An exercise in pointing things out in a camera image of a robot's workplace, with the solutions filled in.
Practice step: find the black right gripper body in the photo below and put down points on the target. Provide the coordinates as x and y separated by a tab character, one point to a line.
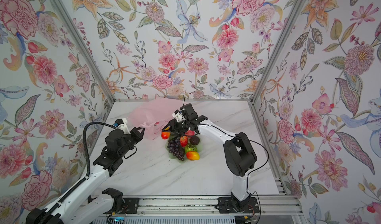
184	126

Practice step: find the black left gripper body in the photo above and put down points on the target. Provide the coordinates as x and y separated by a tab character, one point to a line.
129	141

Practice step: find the orange red mango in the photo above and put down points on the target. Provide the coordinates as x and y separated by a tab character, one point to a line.
165	135

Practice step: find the pink plastic bag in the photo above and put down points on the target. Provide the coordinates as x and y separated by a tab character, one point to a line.
153	116

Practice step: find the yellow red mango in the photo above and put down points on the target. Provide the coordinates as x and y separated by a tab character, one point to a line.
193	155

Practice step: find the red apple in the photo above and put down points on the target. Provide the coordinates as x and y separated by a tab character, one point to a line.
184	141

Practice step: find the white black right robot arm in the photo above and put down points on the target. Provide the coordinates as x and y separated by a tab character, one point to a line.
239	154

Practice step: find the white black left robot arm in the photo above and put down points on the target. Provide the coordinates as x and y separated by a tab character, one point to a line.
67	209

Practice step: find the purple grape bunch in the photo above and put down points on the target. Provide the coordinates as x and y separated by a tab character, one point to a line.
175	148

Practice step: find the dark brown round fruit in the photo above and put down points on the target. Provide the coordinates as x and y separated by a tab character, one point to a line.
194	140

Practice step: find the green apple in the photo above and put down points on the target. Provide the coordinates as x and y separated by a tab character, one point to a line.
190	148

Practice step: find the green plastic fruit plate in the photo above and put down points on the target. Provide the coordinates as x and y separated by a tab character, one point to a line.
184	148

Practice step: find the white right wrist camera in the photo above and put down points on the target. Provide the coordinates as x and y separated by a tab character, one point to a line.
177	115

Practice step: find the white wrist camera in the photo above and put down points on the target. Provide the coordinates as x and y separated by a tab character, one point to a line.
177	115
122	124

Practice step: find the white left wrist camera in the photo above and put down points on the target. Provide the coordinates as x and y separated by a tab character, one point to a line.
122	124

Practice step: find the aluminium corner post right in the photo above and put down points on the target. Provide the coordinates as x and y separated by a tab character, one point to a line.
284	35

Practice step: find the aluminium corner post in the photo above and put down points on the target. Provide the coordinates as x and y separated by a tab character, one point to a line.
284	35
82	48

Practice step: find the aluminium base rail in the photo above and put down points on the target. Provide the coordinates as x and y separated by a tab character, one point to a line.
206	205

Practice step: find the aluminium corner post left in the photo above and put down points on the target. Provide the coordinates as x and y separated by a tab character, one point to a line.
82	48

